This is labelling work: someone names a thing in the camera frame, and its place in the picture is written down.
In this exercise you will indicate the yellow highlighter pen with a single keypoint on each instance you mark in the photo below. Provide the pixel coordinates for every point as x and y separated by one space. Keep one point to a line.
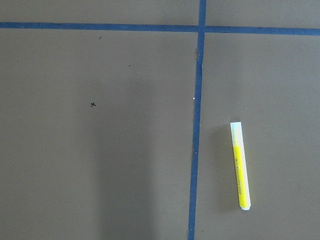
240 165

